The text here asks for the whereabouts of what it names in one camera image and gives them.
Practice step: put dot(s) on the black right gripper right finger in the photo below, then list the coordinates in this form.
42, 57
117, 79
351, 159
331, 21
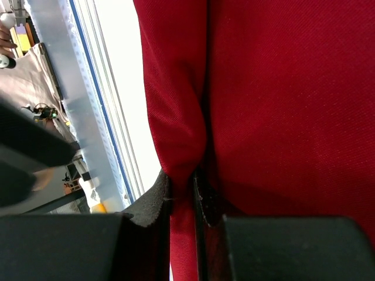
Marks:
233, 246

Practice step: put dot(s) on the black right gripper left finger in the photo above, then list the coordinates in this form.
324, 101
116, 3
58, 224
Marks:
129, 245

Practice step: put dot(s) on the red cloth napkin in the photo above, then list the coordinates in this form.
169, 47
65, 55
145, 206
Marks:
274, 100

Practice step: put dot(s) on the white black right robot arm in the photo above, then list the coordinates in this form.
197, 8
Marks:
27, 148

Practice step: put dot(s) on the aluminium enclosure frame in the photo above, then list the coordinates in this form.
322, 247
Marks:
75, 43

